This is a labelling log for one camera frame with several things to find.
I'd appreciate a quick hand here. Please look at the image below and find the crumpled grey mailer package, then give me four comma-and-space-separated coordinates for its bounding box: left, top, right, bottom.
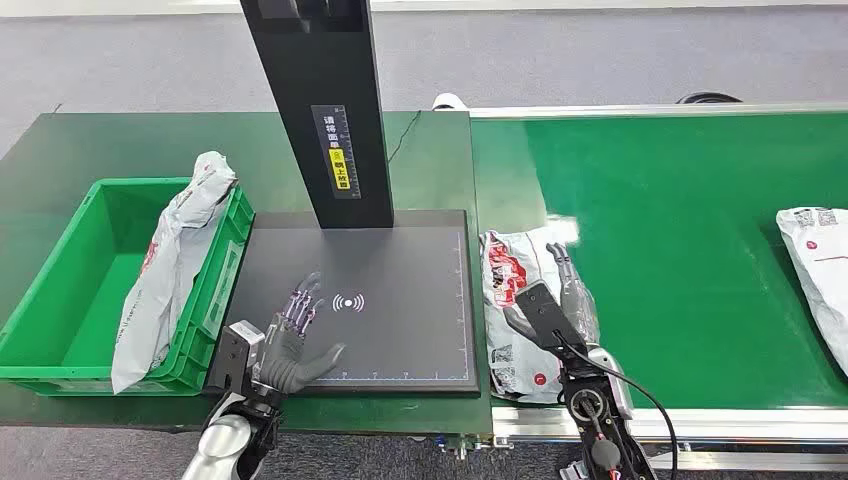
109, 150, 238, 396

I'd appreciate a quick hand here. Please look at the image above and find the black cable coil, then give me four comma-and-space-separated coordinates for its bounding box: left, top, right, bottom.
674, 91, 744, 107

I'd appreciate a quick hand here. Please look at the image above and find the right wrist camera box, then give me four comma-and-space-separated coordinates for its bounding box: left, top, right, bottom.
514, 280, 589, 356

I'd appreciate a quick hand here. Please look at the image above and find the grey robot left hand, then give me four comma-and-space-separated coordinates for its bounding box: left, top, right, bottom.
262, 271, 348, 382

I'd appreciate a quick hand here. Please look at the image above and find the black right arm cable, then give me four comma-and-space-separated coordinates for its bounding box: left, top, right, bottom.
553, 329, 681, 480

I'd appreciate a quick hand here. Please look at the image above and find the grey mailer package red print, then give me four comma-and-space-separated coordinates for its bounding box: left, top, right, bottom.
479, 225, 602, 406

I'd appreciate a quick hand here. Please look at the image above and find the green plastic crate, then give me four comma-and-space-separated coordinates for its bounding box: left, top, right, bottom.
0, 176, 256, 398

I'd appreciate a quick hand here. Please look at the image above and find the black scanner column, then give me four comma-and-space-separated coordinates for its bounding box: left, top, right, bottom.
239, 0, 396, 231

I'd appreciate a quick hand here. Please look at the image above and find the white mailer package black tape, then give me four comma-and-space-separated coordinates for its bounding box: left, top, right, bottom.
775, 206, 848, 377

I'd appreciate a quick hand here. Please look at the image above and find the black yellow column label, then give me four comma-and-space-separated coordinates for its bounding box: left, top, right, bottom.
310, 103, 363, 201

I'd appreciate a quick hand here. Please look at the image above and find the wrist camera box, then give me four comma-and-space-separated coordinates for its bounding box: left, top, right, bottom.
514, 280, 589, 356
220, 320, 267, 393

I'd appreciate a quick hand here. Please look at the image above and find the metal connector cluster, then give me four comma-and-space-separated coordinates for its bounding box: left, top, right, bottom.
435, 433, 515, 462

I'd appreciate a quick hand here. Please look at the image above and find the thin black table cable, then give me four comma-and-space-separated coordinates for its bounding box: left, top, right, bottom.
386, 109, 424, 166

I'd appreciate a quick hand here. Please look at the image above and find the white round object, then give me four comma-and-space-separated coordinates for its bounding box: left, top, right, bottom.
431, 91, 470, 113

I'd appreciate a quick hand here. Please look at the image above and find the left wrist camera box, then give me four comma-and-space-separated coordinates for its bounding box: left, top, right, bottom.
220, 320, 267, 393

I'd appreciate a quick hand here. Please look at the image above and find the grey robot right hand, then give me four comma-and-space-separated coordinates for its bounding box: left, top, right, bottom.
502, 242, 602, 354

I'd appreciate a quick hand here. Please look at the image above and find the black scanner base plate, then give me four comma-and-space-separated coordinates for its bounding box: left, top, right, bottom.
203, 209, 482, 398

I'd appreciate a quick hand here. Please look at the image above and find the green conveyor belt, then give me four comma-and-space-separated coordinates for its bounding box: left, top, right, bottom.
469, 111, 848, 411

